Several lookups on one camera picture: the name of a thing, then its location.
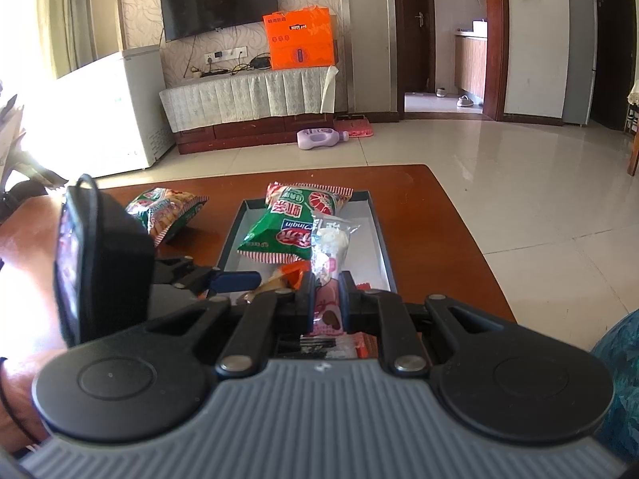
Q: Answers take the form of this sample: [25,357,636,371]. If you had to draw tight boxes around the orange snack packet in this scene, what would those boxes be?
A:
[252,261,311,295]

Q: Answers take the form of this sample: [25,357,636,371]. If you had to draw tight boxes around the green shrimp chips bag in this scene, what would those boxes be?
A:
[237,182,354,265]
[126,187,209,247]

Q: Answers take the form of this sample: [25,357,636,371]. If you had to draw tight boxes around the pink white snack packet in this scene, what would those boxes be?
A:
[300,212,375,359]

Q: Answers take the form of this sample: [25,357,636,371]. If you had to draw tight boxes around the left hand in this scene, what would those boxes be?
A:
[1,197,66,452]

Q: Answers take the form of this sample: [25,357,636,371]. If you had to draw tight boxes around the grey shallow tray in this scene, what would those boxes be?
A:
[216,190,397,292]

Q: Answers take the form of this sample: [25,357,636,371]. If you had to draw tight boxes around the green shrimp chips bag in tray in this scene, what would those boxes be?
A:
[237,182,354,265]

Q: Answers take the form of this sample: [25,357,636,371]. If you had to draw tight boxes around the dark red TV cabinet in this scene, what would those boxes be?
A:
[173,114,333,154]

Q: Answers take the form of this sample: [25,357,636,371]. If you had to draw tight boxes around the purple detergent bottle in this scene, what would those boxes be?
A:
[297,128,349,150]

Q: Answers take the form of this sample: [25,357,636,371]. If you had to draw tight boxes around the white chest freezer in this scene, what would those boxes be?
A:
[43,46,175,178]

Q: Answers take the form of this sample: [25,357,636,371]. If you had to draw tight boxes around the white lace table cloth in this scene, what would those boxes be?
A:
[159,66,338,133]

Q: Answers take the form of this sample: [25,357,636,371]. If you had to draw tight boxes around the stack of papers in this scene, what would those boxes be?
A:
[1,94,68,192]

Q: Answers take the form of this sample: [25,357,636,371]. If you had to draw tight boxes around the black router box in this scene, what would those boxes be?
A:
[249,53,271,69]

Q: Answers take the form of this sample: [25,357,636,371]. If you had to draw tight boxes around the grey slipper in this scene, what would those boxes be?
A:
[457,95,474,108]

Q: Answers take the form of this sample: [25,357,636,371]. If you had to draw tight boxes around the orange gift box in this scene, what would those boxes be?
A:
[263,6,336,69]

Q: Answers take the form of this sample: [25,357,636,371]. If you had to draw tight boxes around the teal patterned cloth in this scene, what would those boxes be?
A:
[591,311,639,463]

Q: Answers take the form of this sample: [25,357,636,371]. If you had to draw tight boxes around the wooden kitchen counter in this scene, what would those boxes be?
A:
[455,35,487,101]

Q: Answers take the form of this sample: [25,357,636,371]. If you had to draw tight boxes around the lace covered dining table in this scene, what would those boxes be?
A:
[625,80,639,176]

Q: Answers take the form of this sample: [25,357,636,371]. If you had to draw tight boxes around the dark wooden door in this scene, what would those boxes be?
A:
[402,0,435,92]

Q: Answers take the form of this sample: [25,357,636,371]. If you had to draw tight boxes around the white wall power strip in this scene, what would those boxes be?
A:
[204,47,248,64]

